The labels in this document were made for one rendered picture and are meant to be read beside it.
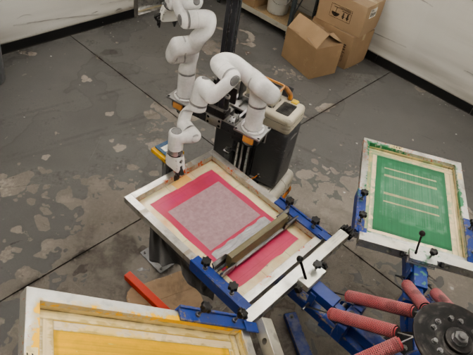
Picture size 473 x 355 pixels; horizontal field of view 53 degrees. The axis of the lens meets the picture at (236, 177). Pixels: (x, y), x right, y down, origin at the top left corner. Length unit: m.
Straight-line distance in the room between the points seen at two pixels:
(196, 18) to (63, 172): 2.02
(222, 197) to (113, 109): 2.31
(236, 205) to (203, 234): 0.26
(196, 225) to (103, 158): 1.87
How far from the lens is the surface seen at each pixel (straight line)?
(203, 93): 2.12
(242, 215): 2.34
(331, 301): 2.04
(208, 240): 2.21
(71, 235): 3.48
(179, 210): 2.32
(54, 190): 3.79
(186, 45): 2.43
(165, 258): 2.49
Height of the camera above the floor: 2.68
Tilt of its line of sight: 43 degrees down
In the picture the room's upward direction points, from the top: 11 degrees clockwise
